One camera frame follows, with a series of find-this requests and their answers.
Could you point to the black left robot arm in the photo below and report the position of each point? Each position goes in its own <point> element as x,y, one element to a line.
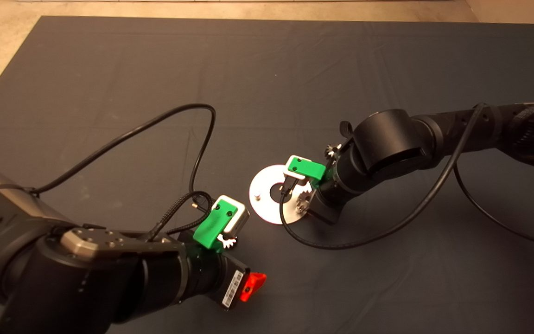
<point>86,287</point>

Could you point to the green right camera mount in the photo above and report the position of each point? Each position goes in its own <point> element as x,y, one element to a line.
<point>308,169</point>

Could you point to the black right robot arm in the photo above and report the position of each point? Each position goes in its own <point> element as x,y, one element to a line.
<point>397,139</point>

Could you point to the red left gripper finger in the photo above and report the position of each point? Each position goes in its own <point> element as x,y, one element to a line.
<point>252,285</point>

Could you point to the dark grey table cloth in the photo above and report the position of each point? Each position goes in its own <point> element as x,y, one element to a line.
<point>295,69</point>

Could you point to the round metal carrier plate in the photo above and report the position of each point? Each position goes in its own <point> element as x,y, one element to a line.
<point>267,211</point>

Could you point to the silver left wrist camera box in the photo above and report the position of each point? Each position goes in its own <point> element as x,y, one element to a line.
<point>240,220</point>

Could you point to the white plastic gear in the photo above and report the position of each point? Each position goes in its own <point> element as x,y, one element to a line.
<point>227,241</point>

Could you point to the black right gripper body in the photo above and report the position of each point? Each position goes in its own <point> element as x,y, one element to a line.
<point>327,204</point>

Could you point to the green left camera mount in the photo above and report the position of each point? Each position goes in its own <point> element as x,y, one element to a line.
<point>211,225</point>

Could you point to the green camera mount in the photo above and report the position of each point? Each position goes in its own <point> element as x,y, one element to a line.
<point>308,169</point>
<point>211,225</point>

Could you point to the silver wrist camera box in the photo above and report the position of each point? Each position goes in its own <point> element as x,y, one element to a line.
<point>240,220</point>
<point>293,175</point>

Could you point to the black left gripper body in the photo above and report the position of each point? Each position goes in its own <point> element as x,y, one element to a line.
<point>223,280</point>

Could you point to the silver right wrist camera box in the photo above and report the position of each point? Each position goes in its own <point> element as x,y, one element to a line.
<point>293,175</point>

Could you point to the small steel spur gear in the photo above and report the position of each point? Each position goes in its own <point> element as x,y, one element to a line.
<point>330,150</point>
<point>300,204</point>

